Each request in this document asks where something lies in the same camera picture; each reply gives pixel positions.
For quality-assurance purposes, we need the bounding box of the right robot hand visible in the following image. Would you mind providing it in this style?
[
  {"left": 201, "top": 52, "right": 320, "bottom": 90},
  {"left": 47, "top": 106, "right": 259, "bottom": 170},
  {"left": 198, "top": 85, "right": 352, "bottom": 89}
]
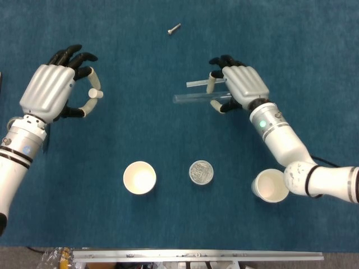
[{"left": 206, "top": 54, "right": 270, "bottom": 114}]

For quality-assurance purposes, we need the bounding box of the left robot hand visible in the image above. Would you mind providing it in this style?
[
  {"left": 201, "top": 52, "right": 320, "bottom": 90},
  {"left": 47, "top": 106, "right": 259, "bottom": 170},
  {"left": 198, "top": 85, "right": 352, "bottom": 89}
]
[{"left": 19, "top": 44, "right": 104, "bottom": 124}]

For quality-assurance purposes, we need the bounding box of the clear glass test tube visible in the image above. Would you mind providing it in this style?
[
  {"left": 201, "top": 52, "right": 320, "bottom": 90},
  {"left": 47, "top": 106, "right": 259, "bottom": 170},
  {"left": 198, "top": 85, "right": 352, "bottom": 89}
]
[{"left": 172, "top": 92, "right": 233, "bottom": 105}]

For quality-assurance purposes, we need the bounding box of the clear flat plastic strip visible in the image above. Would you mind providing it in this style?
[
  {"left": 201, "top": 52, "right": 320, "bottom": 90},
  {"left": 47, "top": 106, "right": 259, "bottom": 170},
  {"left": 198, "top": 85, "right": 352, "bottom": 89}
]
[{"left": 186, "top": 78, "right": 227, "bottom": 88}]

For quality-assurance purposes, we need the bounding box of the metal screw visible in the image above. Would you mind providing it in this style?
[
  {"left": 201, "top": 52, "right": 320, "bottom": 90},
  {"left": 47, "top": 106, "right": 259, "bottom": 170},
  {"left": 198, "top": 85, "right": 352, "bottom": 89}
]
[{"left": 167, "top": 22, "right": 182, "bottom": 36}]

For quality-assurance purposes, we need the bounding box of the blue felt table mat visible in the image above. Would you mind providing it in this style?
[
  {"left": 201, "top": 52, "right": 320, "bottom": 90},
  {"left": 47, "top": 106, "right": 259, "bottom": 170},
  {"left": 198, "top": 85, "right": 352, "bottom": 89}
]
[{"left": 0, "top": 0, "right": 359, "bottom": 252}]

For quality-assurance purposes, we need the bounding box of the white paper cup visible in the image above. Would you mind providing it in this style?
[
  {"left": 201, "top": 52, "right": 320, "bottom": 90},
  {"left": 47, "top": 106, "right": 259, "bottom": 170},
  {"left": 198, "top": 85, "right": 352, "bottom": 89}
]
[
  {"left": 251, "top": 168, "right": 289, "bottom": 204},
  {"left": 122, "top": 160, "right": 158, "bottom": 196}
]

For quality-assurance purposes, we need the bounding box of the crumpled clear plastic wrap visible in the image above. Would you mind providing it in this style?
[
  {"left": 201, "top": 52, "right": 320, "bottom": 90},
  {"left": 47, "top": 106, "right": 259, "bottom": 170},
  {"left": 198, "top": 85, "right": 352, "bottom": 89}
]
[{"left": 36, "top": 247, "right": 74, "bottom": 269}]

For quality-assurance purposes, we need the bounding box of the aluminium frame rail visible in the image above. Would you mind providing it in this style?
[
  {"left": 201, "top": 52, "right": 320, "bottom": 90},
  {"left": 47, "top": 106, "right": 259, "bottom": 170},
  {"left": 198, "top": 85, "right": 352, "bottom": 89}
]
[{"left": 72, "top": 248, "right": 325, "bottom": 264}]

